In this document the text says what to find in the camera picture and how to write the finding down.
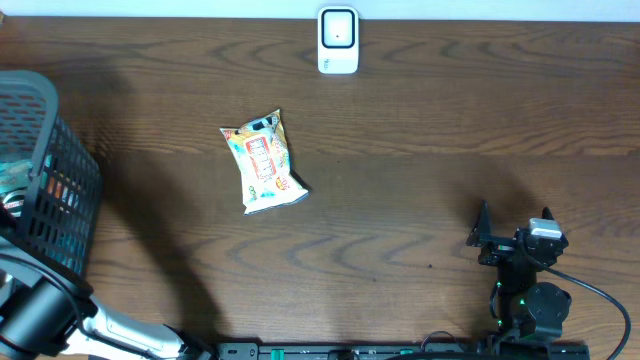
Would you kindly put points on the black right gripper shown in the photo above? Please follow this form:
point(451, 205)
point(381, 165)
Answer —
point(481, 232)

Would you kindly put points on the yellow snack bag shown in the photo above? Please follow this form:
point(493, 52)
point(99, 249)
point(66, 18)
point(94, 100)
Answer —
point(261, 153)

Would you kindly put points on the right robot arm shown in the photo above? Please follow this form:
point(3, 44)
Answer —
point(529, 313)

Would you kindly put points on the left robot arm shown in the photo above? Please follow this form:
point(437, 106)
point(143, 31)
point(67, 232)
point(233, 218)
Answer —
point(47, 310)

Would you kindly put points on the white barcode scanner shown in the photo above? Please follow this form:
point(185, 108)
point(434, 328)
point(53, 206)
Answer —
point(338, 40)

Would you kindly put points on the grey plastic mesh basket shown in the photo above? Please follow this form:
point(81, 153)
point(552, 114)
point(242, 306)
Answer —
point(63, 191)

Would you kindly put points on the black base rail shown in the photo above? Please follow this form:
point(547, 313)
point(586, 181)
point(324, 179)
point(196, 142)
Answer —
point(253, 351)

